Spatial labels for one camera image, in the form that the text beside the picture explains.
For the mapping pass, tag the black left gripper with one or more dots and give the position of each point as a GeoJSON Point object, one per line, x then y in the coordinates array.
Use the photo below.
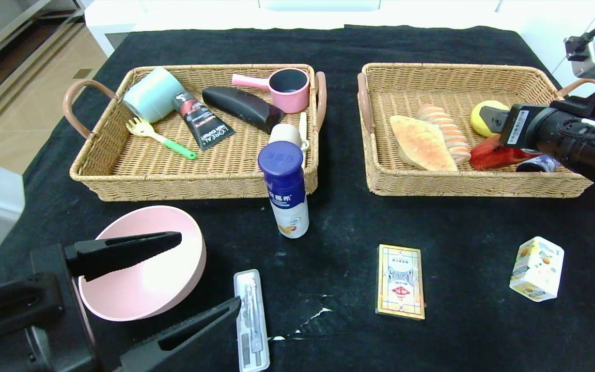
{"type": "Point", "coordinates": [52, 310]}

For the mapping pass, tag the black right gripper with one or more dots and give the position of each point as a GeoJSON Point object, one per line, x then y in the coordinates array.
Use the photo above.
{"type": "Point", "coordinates": [517, 125]}

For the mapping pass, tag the pink plastic bowl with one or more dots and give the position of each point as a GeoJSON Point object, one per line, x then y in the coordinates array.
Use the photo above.
{"type": "Point", "coordinates": [147, 292]}

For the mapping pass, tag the red soda can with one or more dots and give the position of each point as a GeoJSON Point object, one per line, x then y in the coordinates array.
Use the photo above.
{"type": "Point", "coordinates": [488, 159]}

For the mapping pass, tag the white fruit drink carton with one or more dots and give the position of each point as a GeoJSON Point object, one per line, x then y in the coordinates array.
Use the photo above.
{"type": "Point", "coordinates": [535, 271]}

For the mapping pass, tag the yellow lemon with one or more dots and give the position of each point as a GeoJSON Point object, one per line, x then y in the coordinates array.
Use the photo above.
{"type": "Point", "coordinates": [475, 121]}

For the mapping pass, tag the striped bread roll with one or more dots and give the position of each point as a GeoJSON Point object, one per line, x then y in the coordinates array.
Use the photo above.
{"type": "Point", "coordinates": [452, 133]}

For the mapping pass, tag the small dark blue can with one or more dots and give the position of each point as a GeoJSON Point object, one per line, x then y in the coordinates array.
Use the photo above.
{"type": "Point", "coordinates": [535, 165]}

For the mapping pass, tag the flat toasted bread slice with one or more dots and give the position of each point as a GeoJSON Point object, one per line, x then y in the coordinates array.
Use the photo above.
{"type": "Point", "coordinates": [420, 144]}

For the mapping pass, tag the yellow green toy fork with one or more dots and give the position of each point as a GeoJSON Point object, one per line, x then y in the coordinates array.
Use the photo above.
{"type": "Point", "coordinates": [141, 128]}

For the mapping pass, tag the blue capped yogurt bottle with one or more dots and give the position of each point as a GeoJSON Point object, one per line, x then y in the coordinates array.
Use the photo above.
{"type": "Point", "coordinates": [290, 206]}

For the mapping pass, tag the yellow playing card box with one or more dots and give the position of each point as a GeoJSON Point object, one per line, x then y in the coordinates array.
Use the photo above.
{"type": "Point", "coordinates": [401, 281]}

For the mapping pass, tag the white plastic stick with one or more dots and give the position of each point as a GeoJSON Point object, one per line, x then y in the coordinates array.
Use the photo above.
{"type": "Point", "coordinates": [303, 120]}

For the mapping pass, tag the black red cosmetic tube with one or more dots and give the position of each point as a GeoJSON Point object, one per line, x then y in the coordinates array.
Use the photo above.
{"type": "Point", "coordinates": [204, 125]}

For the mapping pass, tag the pink toy saucepan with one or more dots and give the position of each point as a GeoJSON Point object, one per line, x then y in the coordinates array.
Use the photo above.
{"type": "Point", "coordinates": [292, 101]}

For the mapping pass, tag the small beige cup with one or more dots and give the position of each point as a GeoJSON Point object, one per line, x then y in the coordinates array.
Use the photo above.
{"type": "Point", "coordinates": [284, 133]}

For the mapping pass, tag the light blue plastic cup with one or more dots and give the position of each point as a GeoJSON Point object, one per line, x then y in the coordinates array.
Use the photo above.
{"type": "Point", "coordinates": [152, 94]}

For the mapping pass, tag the black oblong glasses case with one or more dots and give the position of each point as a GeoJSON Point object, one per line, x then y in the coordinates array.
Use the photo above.
{"type": "Point", "coordinates": [240, 105]}

